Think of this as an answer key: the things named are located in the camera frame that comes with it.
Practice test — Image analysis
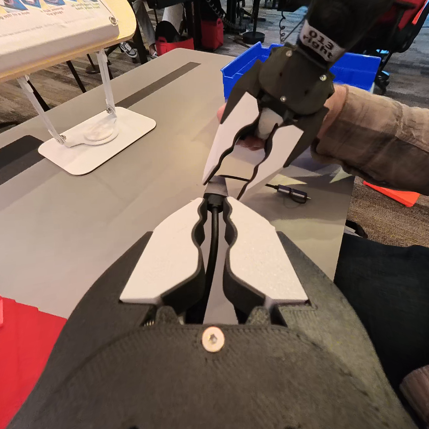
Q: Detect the red bag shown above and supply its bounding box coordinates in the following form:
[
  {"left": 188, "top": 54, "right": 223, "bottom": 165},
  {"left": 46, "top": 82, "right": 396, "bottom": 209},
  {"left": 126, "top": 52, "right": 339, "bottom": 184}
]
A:
[
  {"left": 200, "top": 17, "right": 224, "bottom": 51},
  {"left": 156, "top": 36, "right": 195, "bottom": 56}
]

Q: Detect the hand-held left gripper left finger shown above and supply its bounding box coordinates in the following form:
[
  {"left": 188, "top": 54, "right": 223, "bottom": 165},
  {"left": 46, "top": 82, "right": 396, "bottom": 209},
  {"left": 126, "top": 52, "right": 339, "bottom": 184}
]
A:
[{"left": 120, "top": 198, "right": 206, "bottom": 324}]

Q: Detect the grey plug with thin cable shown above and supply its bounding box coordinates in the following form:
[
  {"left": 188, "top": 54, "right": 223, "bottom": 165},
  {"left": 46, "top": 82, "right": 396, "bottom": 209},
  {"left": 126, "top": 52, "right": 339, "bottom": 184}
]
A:
[{"left": 219, "top": 174, "right": 311, "bottom": 209}]

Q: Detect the red plastic bin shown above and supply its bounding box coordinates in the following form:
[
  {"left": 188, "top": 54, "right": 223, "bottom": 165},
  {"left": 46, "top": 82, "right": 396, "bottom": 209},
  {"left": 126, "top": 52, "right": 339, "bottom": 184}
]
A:
[{"left": 0, "top": 295, "right": 67, "bottom": 429}]

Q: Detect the slim grey usb-c hub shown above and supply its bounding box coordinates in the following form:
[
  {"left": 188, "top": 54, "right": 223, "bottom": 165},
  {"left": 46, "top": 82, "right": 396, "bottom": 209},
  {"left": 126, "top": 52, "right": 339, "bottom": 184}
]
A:
[{"left": 203, "top": 175, "right": 229, "bottom": 199}]

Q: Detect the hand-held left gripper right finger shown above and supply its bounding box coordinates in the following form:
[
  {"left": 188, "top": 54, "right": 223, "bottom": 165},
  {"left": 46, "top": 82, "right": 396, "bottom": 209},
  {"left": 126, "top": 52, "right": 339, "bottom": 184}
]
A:
[{"left": 223, "top": 196, "right": 309, "bottom": 324}]

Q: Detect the person's plaid shirt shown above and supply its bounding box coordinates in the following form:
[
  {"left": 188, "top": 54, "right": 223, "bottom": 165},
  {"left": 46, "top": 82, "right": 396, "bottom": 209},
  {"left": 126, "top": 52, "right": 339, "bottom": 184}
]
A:
[{"left": 399, "top": 365, "right": 429, "bottom": 408}]

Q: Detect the black floor stand pole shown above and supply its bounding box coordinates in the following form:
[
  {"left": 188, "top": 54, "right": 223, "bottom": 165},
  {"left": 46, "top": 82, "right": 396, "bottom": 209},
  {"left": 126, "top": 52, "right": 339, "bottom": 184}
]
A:
[{"left": 242, "top": 0, "right": 266, "bottom": 44}]

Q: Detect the person's dark trouser leg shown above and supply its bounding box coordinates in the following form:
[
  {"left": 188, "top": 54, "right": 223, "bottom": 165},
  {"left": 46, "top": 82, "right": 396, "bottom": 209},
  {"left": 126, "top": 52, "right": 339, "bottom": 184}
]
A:
[{"left": 334, "top": 231, "right": 429, "bottom": 389}]

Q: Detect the person's right hand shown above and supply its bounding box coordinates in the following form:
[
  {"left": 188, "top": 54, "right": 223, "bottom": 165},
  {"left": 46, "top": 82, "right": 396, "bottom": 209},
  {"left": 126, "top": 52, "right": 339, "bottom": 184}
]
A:
[{"left": 217, "top": 84, "right": 347, "bottom": 151}]

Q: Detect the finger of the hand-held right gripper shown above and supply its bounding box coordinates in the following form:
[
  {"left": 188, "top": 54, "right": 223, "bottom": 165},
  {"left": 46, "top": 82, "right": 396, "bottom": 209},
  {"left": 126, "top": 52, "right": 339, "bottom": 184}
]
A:
[
  {"left": 202, "top": 91, "right": 263, "bottom": 185},
  {"left": 239, "top": 124, "right": 306, "bottom": 202}
]

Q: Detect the blue plastic bin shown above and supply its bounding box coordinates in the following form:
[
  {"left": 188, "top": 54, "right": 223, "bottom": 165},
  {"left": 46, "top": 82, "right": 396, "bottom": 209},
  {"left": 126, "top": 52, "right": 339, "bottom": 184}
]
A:
[{"left": 221, "top": 42, "right": 382, "bottom": 101}]

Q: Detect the orange plastic piece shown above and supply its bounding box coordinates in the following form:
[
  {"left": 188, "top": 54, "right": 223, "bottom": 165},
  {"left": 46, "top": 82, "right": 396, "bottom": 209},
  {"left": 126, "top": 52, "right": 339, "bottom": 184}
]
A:
[{"left": 364, "top": 180, "right": 421, "bottom": 208}]

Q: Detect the document stand with wooden board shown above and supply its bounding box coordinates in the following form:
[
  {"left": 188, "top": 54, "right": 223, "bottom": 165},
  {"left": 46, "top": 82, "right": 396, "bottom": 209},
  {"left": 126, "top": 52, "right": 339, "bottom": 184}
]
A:
[{"left": 0, "top": 0, "right": 157, "bottom": 176}]

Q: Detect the black backpack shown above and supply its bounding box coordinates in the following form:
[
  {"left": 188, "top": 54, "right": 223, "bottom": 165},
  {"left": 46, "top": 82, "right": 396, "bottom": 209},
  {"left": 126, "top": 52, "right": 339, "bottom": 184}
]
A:
[{"left": 155, "top": 21, "right": 184, "bottom": 43}]

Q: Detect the person's right forearm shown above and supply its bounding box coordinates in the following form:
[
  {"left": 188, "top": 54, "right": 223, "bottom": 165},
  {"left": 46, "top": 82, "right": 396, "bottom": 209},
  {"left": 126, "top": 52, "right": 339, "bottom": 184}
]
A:
[{"left": 310, "top": 85, "right": 429, "bottom": 196}]

